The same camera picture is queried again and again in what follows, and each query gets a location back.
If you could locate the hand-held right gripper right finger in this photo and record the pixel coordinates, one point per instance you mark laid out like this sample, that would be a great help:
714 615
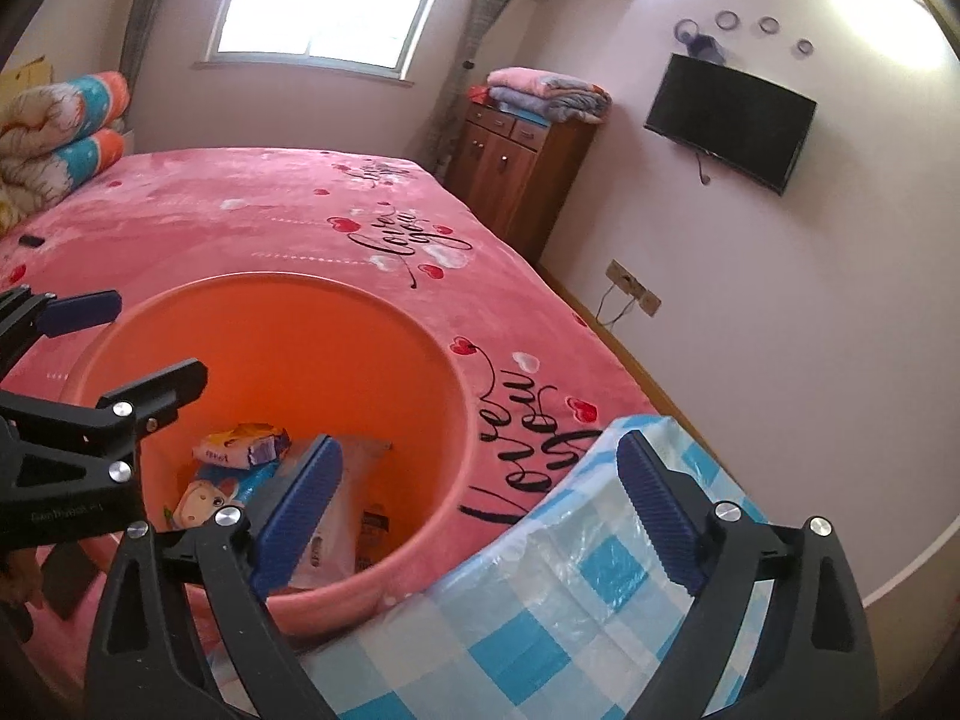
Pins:
660 510

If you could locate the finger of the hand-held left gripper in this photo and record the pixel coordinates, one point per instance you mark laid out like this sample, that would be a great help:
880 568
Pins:
82 313
150 390

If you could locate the wall socket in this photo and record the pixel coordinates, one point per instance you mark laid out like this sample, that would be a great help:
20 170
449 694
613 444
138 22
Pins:
634 286

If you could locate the yellow cardboard piece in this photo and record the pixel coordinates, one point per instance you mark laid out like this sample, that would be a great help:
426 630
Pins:
26 75

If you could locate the purple wall hook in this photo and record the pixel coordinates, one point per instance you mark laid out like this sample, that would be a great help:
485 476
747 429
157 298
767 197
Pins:
697 37

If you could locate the colourful folded quilt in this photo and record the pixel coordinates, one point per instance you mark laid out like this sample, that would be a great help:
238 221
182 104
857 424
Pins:
67 127

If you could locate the blue tissue pack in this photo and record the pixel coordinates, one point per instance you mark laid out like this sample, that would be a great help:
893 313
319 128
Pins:
217 499

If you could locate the patterned grey curtain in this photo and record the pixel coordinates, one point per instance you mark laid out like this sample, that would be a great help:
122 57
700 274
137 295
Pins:
487 30

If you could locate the blue white checked tablecloth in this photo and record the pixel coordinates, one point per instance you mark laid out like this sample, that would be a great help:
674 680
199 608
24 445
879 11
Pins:
525 615

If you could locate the brown wooden cabinet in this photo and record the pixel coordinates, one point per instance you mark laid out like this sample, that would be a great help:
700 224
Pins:
517 180

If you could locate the small black object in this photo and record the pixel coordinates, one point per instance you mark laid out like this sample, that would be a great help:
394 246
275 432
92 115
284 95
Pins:
30 240

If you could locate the window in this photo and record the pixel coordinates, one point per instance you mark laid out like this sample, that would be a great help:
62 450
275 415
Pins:
330 0

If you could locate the orange plastic basin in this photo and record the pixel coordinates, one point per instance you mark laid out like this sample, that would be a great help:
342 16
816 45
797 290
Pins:
300 360

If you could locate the black wall television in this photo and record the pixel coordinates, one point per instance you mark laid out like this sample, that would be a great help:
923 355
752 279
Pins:
731 120

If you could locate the stack of folded blankets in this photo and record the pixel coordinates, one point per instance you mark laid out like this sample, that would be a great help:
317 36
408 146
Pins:
540 94

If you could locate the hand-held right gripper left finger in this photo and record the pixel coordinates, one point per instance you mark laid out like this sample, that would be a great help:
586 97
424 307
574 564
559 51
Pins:
300 510

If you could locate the pink printed bed blanket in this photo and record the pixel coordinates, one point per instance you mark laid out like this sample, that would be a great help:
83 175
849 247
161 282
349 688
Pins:
262 202

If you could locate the yellow orange snack wrapper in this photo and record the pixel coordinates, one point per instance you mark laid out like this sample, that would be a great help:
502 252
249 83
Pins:
240 444

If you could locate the person's left hand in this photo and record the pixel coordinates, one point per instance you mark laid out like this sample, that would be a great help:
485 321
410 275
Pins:
19 577

